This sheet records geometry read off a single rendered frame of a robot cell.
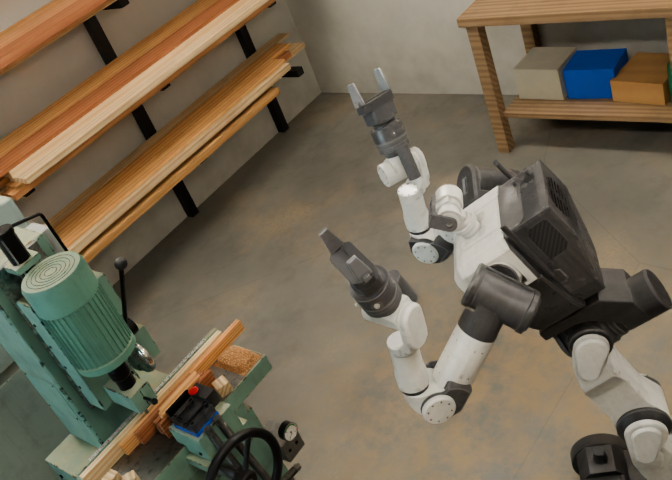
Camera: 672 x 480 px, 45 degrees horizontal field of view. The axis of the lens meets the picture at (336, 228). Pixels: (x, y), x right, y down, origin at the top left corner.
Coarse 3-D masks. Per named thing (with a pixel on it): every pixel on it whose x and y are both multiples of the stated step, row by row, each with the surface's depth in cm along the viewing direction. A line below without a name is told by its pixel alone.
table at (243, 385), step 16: (256, 352) 254; (256, 368) 250; (240, 384) 245; (256, 384) 250; (224, 400) 241; (240, 400) 246; (144, 448) 236; (160, 448) 234; (176, 448) 232; (128, 464) 233; (144, 464) 231; (160, 464) 229; (176, 464) 230; (192, 464) 232; (208, 464) 227
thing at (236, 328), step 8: (232, 328) 261; (240, 328) 264; (224, 336) 259; (232, 336) 262; (216, 344) 257; (224, 344) 259; (208, 352) 256; (216, 352) 257; (200, 360) 254; (208, 360) 255; (192, 368) 252; (200, 368) 253; (208, 368) 255; (184, 376) 250; (168, 392) 246; (160, 400) 245; (152, 408) 243; (128, 440) 235; (136, 440) 238; (128, 448) 236
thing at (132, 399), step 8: (112, 384) 237; (136, 384) 233; (144, 384) 232; (112, 392) 236; (120, 392) 233; (128, 392) 232; (136, 392) 231; (144, 392) 233; (152, 392) 235; (120, 400) 236; (128, 400) 231; (136, 400) 231; (144, 400) 233; (128, 408) 236; (136, 408) 232; (144, 408) 233
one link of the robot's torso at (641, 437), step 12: (648, 420) 214; (624, 432) 218; (636, 432) 215; (648, 432) 214; (660, 432) 214; (636, 444) 217; (648, 444) 217; (660, 444) 216; (636, 456) 220; (648, 456) 220; (660, 456) 220; (648, 468) 229; (660, 468) 229
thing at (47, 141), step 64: (64, 0) 425; (256, 0) 489; (0, 64) 372; (128, 64) 452; (192, 64) 460; (256, 64) 532; (64, 128) 407; (192, 128) 483; (0, 192) 396; (128, 192) 444
